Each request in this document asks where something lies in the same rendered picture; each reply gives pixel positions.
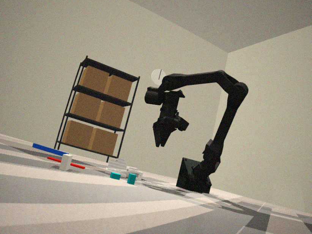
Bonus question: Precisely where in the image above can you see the blue flat bar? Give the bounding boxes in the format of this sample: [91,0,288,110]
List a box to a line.
[32,143,67,156]

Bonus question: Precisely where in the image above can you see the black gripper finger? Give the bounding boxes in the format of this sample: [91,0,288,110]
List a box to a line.
[153,128,161,147]
[159,125,177,147]

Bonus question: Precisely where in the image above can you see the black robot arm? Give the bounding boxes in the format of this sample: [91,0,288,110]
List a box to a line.
[145,70,249,181]

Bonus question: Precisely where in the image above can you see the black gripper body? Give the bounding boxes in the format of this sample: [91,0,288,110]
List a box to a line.
[153,104,180,129]

